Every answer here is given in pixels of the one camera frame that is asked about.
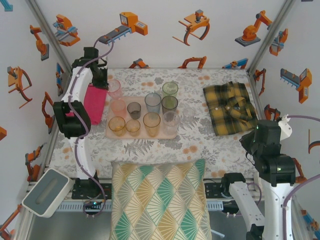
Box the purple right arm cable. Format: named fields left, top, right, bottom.
left=221, top=114, right=320, bottom=240

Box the folded pink cloth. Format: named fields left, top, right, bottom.
left=65, top=83, right=108, bottom=126

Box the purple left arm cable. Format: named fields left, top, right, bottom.
left=66, top=36, right=115, bottom=219

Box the white box device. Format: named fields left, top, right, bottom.
left=21, top=167, right=75, bottom=219

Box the white slotted cable duct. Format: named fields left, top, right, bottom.
left=56, top=201, right=224, bottom=212

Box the small green-lit circuit board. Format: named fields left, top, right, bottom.
left=83, top=198, right=105, bottom=210

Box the floral grey tablecloth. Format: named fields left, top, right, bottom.
left=47, top=67, right=280, bottom=180

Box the tall dark olive glass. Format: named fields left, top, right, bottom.
left=161, top=95, right=179, bottom=115

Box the small short amber glass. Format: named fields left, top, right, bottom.
left=125, top=119, right=141, bottom=137

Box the tall light green glass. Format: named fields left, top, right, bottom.
left=161, top=81, right=180, bottom=97

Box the tall blue glass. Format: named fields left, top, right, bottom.
left=144, top=92, right=162, bottom=113

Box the pink rectangular tray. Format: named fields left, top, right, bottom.
left=104, top=96, right=179, bottom=140

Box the aluminium table side rail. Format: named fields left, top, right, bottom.
left=246, top=68, right=286, bottom=182
left=42, top=68, right=76, bottom=181

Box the tall clear glass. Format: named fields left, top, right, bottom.
left=162, top=110, right=180, bottom=137

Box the tall amber glass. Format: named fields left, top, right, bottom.
left=142, top=111, right=162, bottom=138

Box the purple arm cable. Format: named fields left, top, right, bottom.
left=66, top=36, right=115, bottom=219
left=221, top=114, right=320, bottom=240

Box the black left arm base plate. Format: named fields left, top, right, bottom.
left=71, top=183, right=112, bottom=200

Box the wide short amber glass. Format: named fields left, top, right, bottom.
left=107, top=116, right=126, bottom=137

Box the short grey smoke glass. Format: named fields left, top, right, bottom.
left=126, top=101, right=142, bottom=120

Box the small clear glass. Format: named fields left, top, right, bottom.
left=182, top=107, right=196, bottom=121

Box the tall pink glass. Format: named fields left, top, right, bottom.
left=106, top=79, right=124, bottom=100

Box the aluminium frame post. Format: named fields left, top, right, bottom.
left=24, top=0, right=75, bottom=76
left=246, top=0, right=298, bottom=75

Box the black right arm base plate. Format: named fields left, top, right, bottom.
left=204, top=181, right=251, bottom=201

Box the yellow black plaid shirt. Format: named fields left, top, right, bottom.
left=202, top=81, right=262, bottom=137

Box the teal yellow patterned cushion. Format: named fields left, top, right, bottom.
left=109, top=158, right=213, bottom=240

